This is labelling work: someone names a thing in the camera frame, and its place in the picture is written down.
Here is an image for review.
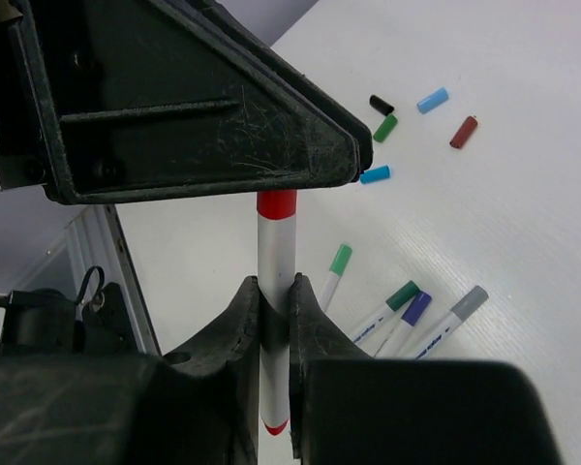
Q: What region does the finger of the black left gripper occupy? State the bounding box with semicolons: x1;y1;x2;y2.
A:
9;1;373;204

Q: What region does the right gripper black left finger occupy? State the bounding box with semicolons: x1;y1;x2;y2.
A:
0;276;260;464

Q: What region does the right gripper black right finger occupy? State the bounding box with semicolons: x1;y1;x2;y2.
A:
289;275;563;464

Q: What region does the dark green cap marker pen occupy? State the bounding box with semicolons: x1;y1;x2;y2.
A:
349;281;419;345

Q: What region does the dark blue cap marker pen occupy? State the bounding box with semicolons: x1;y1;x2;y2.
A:
375;292;432;358

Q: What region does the grey cap marker pen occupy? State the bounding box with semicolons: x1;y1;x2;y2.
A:
400;286;489;359

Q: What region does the light green cap marker pen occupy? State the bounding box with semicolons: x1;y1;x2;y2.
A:
318;243;352;312

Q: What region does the red cap marker pen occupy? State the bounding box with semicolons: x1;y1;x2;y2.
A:
257;190;297;436

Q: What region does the medium blue pen cap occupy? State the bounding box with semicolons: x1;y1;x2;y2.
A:
359;165;391;185

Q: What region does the black pen cap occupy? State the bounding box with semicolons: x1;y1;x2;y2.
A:
369;95;394;116

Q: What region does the green pen cap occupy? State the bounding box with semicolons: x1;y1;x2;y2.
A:
373;113;398;143

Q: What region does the brown pen cap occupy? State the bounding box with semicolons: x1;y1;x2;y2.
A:
449;115;478;149

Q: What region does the light blue pen cap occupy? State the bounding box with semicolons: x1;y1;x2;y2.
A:
416;87;449;114

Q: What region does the aluminium rail frame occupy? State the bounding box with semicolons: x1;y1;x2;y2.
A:
9;202;164;357

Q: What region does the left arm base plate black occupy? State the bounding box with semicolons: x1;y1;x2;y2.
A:
0;265;138;357

